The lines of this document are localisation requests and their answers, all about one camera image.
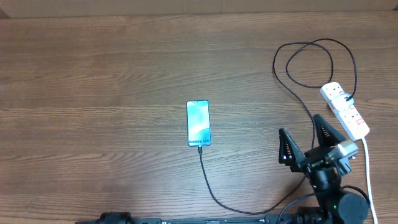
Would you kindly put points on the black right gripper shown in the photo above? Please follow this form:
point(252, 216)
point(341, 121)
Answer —
point(311, 156)

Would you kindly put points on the Samsung Galaxy smartphone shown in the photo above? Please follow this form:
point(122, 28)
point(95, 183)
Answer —
point(198, 123)

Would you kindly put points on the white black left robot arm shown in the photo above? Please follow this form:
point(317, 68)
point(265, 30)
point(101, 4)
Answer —
point(116, 218)

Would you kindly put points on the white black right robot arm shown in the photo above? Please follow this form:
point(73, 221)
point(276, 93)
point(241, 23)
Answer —
point(324, 167)

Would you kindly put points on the white charger plug adapter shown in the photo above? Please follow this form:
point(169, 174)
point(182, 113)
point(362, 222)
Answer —
point(341, 102)

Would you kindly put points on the white power extension strip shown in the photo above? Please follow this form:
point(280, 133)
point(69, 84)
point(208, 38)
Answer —
point(350, 119)

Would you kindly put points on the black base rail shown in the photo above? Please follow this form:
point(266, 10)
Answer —
point(267, 219)

